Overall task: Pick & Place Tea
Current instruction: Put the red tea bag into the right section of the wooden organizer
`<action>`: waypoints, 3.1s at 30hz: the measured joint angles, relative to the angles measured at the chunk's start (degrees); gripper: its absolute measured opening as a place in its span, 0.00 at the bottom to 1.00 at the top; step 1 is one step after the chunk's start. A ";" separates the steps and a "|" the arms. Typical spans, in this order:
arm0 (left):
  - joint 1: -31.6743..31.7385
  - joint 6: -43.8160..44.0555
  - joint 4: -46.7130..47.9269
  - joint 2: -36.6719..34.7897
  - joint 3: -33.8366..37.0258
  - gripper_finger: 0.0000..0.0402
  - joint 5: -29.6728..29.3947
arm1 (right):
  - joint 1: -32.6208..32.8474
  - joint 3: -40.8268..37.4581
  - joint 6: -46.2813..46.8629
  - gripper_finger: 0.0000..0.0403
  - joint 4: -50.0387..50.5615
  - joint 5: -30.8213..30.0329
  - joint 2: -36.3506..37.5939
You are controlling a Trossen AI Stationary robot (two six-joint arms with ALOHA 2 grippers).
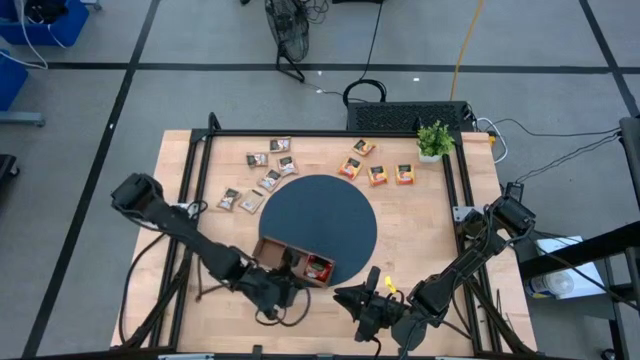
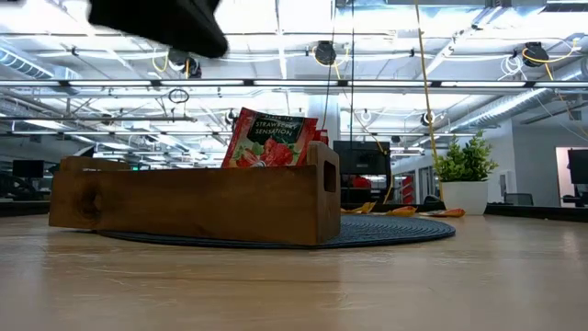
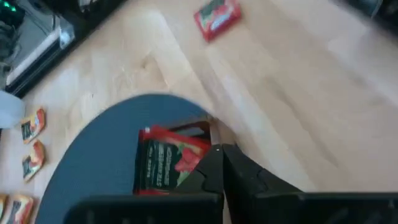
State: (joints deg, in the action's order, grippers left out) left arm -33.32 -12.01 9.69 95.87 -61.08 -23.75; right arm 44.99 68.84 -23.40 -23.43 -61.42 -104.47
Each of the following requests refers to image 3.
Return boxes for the red strawberry tea packet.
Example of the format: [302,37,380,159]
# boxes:
[132,125,213,196]
[193,0,243,43]

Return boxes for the green plant in white pot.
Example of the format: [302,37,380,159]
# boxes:
[0,90,26,130]

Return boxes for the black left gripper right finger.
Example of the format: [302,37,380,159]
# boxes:
[223,142,398,224]

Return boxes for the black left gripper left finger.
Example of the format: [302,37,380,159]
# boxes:
[63,144,224,224]

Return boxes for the round dark blue woven placemat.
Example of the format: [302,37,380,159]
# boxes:
[34,93,218,224]

